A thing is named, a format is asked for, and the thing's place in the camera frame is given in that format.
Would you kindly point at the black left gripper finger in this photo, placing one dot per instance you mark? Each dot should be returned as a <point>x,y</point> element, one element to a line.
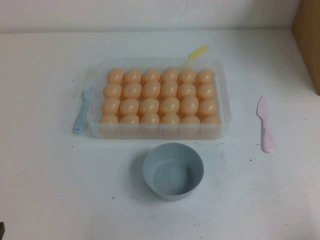
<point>1,232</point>

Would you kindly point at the orange plastic egg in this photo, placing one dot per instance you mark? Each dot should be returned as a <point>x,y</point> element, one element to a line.
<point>151,75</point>
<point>129,106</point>
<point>112,90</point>
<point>190,120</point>
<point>132,90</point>
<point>187,90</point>
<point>108,119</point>
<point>205,76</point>
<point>169,88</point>
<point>150,118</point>
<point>151,89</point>
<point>129,119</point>
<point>170,119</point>
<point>170,74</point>
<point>133,75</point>
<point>189,105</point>
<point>188,75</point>
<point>169,105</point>
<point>211,120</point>
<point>206,90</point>
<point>115,75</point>
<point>208,106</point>
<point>149,105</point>
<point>110,105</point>

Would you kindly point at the clear plastic egg box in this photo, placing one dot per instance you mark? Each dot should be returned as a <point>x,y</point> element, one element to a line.
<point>225,105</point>

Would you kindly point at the brown cardboard box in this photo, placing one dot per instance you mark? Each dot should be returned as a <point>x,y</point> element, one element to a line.
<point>307,37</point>

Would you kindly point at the light blue plastic fork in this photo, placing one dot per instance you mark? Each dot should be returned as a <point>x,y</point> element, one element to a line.
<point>81,112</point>

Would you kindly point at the blue-grey round bowl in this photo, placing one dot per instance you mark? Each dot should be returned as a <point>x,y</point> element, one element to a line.
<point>172,175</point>

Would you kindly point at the yellow plastic spoon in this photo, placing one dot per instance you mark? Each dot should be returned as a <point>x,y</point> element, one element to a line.
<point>197,52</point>

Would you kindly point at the pink plastic knife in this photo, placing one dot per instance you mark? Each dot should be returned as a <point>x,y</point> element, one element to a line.
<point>265,125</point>

